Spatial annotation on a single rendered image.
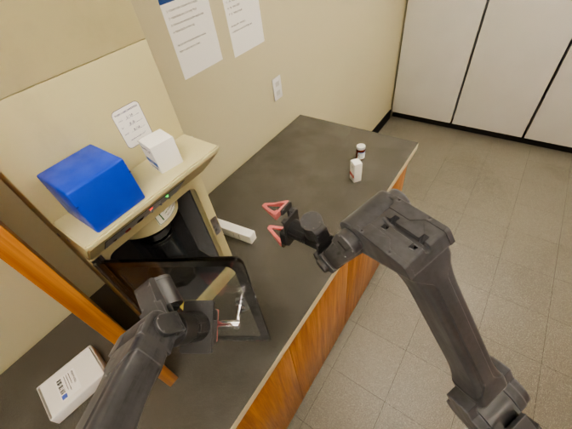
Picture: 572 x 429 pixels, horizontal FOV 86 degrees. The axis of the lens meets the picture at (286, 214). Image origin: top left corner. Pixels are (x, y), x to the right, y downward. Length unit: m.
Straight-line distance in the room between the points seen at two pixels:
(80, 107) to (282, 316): 0.76
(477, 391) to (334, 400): 1.36
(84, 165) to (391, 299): 1.89
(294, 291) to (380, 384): 1.01
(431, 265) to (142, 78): 0.60
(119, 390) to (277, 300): 0.69
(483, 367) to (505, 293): 1.84
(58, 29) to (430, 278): 0.63
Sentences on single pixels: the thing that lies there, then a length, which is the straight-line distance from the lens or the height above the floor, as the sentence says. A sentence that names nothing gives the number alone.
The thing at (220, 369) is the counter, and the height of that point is 0.94.
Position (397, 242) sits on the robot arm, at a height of 1.56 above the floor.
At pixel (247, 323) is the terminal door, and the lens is 0.86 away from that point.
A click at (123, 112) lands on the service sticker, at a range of 0.69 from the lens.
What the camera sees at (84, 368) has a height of 0.98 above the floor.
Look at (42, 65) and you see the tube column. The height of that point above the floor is 1.73.
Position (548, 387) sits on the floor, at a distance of 2.23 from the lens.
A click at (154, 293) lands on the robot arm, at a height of 1.42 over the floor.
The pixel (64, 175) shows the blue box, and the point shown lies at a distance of 0.60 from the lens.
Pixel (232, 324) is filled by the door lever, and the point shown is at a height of 1.21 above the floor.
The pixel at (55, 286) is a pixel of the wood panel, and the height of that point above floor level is 1.47.
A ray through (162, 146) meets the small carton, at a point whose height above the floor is 1.56.
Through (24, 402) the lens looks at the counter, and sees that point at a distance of 1.29.
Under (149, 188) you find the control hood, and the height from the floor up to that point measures 1.51.
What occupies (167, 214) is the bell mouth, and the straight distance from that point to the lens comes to 0.85.
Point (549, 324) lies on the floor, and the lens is 2.41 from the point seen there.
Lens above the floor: 1.87
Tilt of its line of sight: 46 degrees down
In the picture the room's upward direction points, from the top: 9 degrees counter-clockwise
